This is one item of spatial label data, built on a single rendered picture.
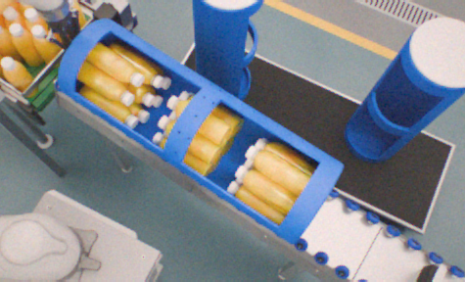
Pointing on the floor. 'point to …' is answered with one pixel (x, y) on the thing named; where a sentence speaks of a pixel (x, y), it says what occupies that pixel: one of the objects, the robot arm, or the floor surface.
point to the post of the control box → (25, 140)
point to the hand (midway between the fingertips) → (73, 47)
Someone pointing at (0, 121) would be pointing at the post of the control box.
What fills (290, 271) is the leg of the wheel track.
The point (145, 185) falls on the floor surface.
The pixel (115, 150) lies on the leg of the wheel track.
